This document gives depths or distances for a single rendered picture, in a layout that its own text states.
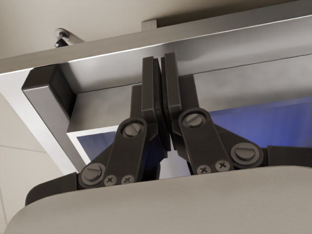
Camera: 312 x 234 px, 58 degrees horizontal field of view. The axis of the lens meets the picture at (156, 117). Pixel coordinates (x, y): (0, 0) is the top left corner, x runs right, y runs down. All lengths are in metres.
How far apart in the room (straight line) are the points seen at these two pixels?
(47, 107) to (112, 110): 0.04
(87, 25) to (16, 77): 0.98
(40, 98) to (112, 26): 0.99
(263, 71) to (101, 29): 1.02
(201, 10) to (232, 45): 0.97
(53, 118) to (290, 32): 0.15
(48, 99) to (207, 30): 0.10
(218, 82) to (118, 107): 0.06
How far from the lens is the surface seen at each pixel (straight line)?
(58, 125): 0.19
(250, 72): 0.18
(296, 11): 0.18
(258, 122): 0.22
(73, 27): 1.19
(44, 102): 0.18
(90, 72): 0.18
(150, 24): 1.10
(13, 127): 1.66
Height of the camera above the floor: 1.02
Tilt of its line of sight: 45 degrees down
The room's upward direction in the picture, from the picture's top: 179 degrees clockwise
